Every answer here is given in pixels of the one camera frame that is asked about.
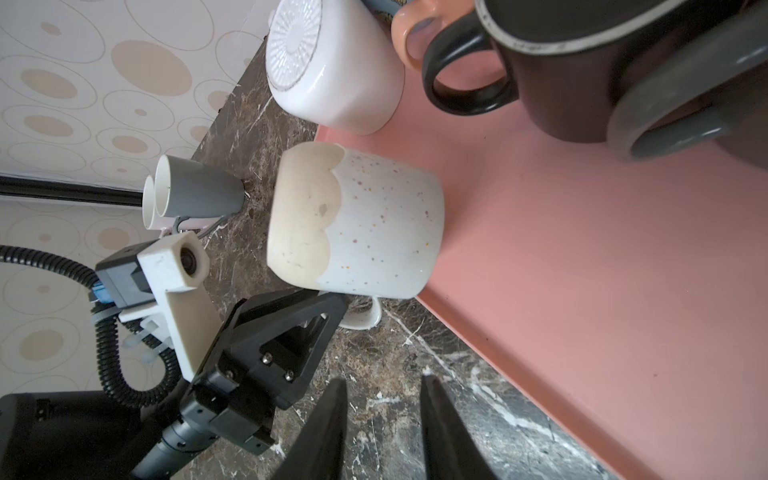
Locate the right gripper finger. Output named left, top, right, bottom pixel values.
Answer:
left=420, top=375, right=496, bottom=480

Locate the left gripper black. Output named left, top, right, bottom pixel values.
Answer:
left=128, top=287, right=350, bottom=480

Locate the speckled cream mug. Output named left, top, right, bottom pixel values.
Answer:
left=266, top=142, right=445, bottom=330

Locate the pale pink mug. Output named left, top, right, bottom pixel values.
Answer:
left=142, top=176, right=219, bottom=236

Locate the light grey mug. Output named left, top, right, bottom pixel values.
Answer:
left=154, top=155, right=245, bottom=218

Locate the black mug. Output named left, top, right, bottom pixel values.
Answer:
left=422, top=1, right=744, bottom=143

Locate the dark grey mug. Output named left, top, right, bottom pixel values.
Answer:
left=607, top=1, right=767, bottom=168

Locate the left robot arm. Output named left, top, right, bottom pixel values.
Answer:
left=1, top=289, right=349, bottom=479

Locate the white ribbed mug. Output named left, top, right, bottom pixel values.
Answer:
left=265, top=0, right=405, bottom=135

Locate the cream and salmon mug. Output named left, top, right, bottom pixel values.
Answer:
left=391, top=0, right=505, bottom=90

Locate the pink plastic tray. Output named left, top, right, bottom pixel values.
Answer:
left=316, top=72, right=767, bottom=479

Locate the black corrugated cable left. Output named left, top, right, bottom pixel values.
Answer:
left=0, top=244, right=181, bottom=409

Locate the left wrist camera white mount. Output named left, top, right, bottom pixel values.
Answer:
left=95, top=232, right=221, bottom=382

